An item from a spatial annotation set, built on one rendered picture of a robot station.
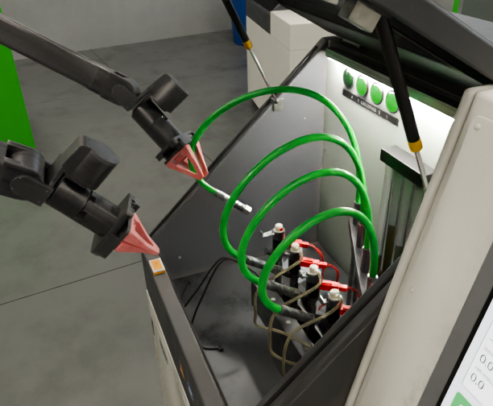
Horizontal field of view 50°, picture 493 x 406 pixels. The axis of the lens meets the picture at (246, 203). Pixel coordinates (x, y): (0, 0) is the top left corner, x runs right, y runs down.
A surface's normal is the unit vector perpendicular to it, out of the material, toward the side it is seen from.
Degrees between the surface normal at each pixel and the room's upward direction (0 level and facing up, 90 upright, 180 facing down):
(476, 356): 76
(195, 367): 0
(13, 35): 72
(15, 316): 0
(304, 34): 90
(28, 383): 0
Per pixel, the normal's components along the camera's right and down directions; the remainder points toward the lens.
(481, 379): -0.91, 0.00
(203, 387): -0.03, -0.86
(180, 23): 0.47, 0.44
